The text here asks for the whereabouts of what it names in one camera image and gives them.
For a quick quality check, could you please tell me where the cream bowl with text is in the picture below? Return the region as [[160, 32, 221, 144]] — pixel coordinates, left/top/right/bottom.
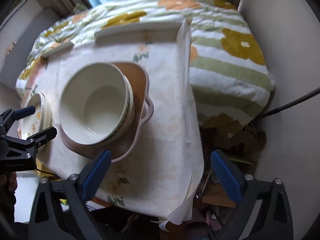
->
[[110, 77, 135, 141]]

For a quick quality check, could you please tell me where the framed building picture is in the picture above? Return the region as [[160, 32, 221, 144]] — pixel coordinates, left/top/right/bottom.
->
[[1, 0, 26, 25]]

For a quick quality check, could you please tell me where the white tray rail left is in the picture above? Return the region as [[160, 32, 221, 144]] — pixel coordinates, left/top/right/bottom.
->
[[41, 41, 74, 59]]

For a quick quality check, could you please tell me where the grey headboard cushion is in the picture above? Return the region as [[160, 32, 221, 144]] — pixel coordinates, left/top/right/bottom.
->
[[1, 8, 60, 90]]

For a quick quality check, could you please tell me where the duck pattern cream plate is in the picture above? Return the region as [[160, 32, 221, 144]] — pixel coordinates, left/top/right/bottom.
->
[[20, 93, 52, 140]]

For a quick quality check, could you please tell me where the person's left hand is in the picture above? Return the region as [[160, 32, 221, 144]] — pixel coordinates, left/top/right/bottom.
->
[[0, 172, 17, 193]]

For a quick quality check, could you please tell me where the white tray rail right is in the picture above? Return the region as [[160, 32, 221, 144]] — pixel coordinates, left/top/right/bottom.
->
[[94, 22, 183, 41]]

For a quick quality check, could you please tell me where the cream patterned tablecloth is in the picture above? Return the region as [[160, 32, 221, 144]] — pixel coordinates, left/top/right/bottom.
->
[[34, 22, 204, 225]]

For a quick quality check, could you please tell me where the white tray rail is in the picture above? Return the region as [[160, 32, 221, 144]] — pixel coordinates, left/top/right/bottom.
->
[[41, 41, 74, 59], [94, 22, 183, 41]]

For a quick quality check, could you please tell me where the floral striped quilt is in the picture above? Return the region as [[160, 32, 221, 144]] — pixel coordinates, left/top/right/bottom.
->
[[14, 0, 274, 133]]

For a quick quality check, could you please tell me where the pink handled plate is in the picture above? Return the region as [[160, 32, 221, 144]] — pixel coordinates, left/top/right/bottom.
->
[[61, 62, 154, 163]]

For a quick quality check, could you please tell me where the black cable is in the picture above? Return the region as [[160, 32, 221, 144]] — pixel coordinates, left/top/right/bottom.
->
[[260, 87, 320, 118]]

